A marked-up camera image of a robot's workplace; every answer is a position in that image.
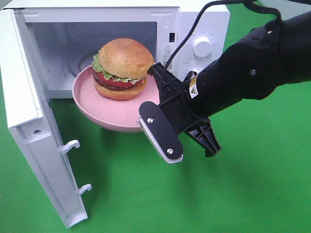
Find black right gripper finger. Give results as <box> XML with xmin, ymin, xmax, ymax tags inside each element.
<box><xmin>186</xmin><ymin>121</ymin><xmax>221</xmax><ymax>157</ymax></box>
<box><xmin>147</xmin><ymin>63</ymin><xmax>182</xmax><ymax>102</ymax></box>

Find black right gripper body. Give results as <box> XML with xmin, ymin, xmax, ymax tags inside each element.
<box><xmin>159</xmin><ymin>82</ymin><xmax>210</xmax><ymax>133</ymax></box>

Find burger with lettuce and tomato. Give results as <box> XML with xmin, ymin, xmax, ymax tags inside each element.
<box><xmin>91</xmin><ymin>38</ymin><xmax>154</xmax><ymax>100</ymax></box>

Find pink round plate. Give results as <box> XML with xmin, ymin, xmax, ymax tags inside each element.
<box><xmin>72</xmin><ymin>66</ymin><xmax>159</xmax><ymax>133</ymax></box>

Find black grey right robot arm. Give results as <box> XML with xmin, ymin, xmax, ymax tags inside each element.
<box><xmin>139</xmin><ymin>12</ymin><xmax>311</xmax><ymax>163</ymax></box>

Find lower white round knob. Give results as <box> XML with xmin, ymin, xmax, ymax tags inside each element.
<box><xmin>185</xmin><ymin>69</ymin><xmax>201</xmax><ymax>81</ymax></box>

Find white round knob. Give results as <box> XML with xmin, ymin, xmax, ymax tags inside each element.
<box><xmin>185</xmin><ymin>69</ymin><xmax>201</xmax><ymax>81</ymax></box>
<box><xmin>192</xmin><ymin>36</ymin><xmax>212</xmax><ymax>58</ymax></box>

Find upper white round knob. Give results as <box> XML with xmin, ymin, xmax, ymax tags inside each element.
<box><xmin>192</xmin><ymin>36</ymin><xmax>212</xmax><ymax>58</ymax></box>

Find glass microwave turntable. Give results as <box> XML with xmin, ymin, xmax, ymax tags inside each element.
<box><xmin>67</xmin><ymin>38</ymin><xmax>112</xmax><ymax>77</ymax></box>

